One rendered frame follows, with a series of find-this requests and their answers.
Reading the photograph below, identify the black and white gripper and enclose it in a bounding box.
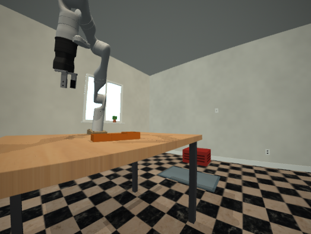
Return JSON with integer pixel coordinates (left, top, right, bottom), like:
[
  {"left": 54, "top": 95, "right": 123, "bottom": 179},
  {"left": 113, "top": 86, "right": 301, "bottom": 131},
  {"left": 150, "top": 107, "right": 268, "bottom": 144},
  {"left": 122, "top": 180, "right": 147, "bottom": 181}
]
[{"left": 53, "top": 23, "right": 90, "bottom": 88}]

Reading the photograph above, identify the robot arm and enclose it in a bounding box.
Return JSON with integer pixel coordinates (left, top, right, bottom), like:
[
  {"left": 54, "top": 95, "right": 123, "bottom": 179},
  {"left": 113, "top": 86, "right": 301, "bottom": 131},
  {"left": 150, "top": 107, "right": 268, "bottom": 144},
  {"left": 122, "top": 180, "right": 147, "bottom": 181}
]
[{"left": 58, "top": 0, "right": 110, "bottom": 131}]

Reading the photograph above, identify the orange rack of three bins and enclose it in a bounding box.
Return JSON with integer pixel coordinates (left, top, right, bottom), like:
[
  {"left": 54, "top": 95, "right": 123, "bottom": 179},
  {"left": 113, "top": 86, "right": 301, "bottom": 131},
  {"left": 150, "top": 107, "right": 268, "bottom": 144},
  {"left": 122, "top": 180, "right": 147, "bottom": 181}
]
[{"left": 91, "top": 132, "right": 140, "bottom": 142}]

